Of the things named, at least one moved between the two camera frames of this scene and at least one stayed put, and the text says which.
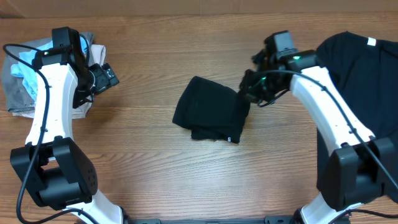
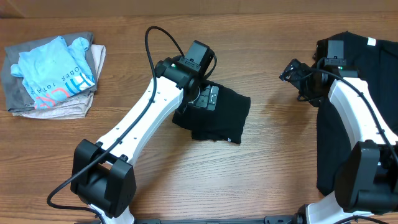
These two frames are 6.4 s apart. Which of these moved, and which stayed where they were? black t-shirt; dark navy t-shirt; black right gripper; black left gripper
Moved: black left gripper; black right gripper
Stayed: dark navy t-shirt; black t-shirt
